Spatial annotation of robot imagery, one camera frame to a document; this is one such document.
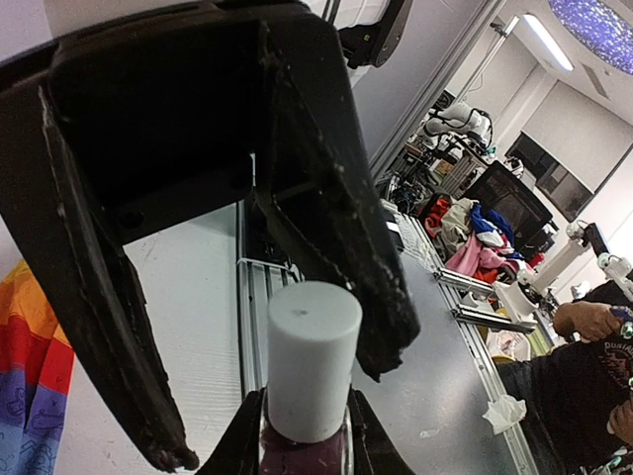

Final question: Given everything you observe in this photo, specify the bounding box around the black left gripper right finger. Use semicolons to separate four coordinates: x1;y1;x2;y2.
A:
348;389;414;475

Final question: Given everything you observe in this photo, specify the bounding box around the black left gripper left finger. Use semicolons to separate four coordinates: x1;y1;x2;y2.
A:
196;389;264;475

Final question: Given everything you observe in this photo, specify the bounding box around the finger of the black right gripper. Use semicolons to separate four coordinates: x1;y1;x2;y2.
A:
1;86;200;473
254;29;420;381

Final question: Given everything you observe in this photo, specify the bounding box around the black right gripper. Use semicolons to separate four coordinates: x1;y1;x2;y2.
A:
1;1;343;245

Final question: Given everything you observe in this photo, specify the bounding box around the purple nail polish bottle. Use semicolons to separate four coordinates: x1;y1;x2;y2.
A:
257;427;354;475

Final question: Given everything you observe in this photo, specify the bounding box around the white cap nail brush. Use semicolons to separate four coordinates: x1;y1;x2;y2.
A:
267;281;363;443

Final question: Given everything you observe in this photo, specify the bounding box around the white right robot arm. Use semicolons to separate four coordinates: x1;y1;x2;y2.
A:
1;1;420;473

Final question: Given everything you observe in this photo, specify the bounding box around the crumpled white tissue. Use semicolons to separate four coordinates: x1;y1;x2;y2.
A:
483;395;527;435

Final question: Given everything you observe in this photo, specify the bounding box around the pile of colourful clothes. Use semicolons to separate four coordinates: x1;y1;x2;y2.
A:
418;195;532;284

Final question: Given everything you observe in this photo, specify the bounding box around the rainbow striped jacket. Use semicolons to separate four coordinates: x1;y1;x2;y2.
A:
1;260;75;474

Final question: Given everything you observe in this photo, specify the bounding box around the black computer monitor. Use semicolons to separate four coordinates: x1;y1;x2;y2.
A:
464;161;553;251

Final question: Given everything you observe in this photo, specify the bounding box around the seated person dark shirt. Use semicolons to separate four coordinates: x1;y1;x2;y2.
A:
497;281;632;474

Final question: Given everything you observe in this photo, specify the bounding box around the aluminium front rail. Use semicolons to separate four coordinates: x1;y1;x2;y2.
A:
235;201;304;397

